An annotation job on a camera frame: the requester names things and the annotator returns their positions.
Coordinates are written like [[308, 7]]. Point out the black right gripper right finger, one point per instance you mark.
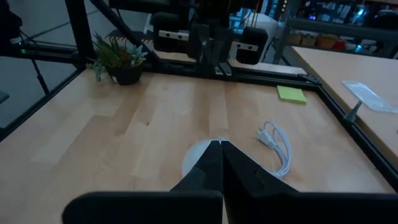
[[280, 208]]

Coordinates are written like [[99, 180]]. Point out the black aluminium table frame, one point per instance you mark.
[[264, 77]]

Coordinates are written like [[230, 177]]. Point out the small potted green plant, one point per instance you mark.
[[121, 62]]

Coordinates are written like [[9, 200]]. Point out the green sticky note pad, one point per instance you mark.
[[291, 95]]

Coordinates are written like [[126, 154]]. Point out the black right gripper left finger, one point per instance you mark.
[[155, 208]]

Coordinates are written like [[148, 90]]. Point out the orange storage bin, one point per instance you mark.
[[327, 41]]

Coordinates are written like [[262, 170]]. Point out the light wooden desk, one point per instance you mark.
[[357, 71]]

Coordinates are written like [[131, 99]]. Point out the grey metal shelf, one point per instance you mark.
[[342, 26]]

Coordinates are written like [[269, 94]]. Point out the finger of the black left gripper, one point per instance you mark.
[[203, 46], [224, 49]]

